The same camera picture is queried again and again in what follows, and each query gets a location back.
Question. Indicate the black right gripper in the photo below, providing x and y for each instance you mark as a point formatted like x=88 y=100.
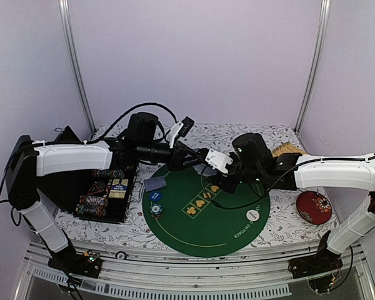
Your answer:
x=220 y=183

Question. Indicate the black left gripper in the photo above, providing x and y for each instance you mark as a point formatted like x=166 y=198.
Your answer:
x=177 y=161

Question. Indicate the white dealer button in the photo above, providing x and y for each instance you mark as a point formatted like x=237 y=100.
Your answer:
x=252 y=215

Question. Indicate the blue small blind button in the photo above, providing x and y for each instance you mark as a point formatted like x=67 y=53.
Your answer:
x=155 y=196

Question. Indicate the blue playing card deck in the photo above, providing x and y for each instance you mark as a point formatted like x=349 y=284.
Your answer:
x=205 y=170

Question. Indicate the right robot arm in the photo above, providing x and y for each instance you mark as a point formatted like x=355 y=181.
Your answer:
x=252 y=162

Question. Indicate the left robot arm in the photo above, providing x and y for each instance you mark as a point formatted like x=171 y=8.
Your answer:
x=31 y=160

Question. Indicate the boxed texas holdem cards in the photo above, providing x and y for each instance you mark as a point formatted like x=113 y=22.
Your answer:
x=118 y=188

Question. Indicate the round green poker mat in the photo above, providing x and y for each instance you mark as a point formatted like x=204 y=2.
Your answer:
x=201 y=220

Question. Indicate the far chip row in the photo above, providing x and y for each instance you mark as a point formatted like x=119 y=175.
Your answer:
x=107 y=174

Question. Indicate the chip row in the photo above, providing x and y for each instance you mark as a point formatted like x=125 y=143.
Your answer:
x=94 y=201
x=107 y=174
x=88 y=210

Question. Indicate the floral white tablecloth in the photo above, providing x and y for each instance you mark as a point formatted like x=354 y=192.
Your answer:
x=284 y=226

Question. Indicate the red floral round pouch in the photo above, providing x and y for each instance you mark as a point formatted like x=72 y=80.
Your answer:
x=314 y=207

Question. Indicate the black poker chip case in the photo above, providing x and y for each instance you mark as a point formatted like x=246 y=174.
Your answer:
x=112 y=200

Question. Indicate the upper near chip row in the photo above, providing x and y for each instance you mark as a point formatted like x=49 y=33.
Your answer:
x=94 y=201

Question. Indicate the lower near chip row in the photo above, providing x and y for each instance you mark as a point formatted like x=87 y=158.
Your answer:
x=88 y=210

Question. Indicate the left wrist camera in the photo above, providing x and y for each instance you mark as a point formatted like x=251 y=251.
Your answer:
x=179 y=130

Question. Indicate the chrome case handle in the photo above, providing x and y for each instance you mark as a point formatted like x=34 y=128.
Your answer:
x=138 y=191

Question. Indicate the front aluminium rail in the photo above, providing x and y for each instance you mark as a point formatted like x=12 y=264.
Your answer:
x=151 y=274

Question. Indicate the fallen chip on rail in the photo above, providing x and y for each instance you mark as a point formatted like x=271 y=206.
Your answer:
x=121 y=255

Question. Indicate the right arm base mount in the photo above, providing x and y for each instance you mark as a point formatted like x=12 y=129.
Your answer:
x=322 y=261

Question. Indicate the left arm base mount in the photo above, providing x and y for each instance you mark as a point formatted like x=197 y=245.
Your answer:
x=69 y=261

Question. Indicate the right aluminium frame post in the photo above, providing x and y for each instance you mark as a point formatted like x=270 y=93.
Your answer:
x=321 y=32

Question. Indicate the aluminium frame post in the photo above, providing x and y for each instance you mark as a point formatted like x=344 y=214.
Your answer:
x=65 y=16
x=321 y=32

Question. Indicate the left aluminium frame post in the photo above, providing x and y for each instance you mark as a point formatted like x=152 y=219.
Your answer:
x=65 y=16

